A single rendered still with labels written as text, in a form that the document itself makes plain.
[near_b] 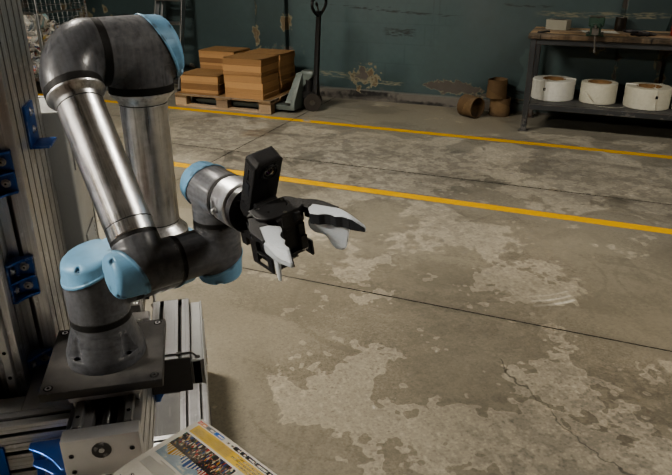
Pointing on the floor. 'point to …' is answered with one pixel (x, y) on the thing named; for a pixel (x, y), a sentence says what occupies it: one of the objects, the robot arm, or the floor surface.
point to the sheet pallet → (239, 78)
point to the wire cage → (40, 23)
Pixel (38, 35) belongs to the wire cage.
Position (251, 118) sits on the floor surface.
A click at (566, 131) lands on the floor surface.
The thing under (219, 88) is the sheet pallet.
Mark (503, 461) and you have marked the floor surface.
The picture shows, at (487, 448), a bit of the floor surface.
